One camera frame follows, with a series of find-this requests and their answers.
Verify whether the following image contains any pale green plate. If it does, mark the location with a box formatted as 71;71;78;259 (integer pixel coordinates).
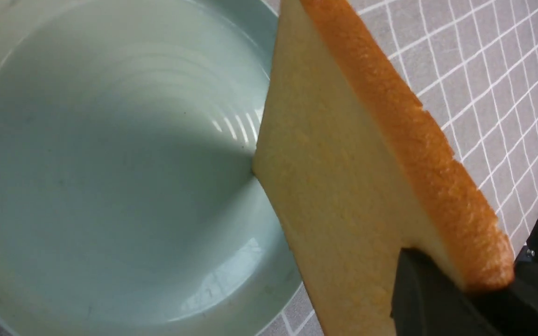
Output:
0;0;302;336

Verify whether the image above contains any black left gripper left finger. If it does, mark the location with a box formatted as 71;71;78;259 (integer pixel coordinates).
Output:
390;248;501;336

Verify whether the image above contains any toast slice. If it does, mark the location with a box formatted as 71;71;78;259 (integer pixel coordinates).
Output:
253;0;515;336

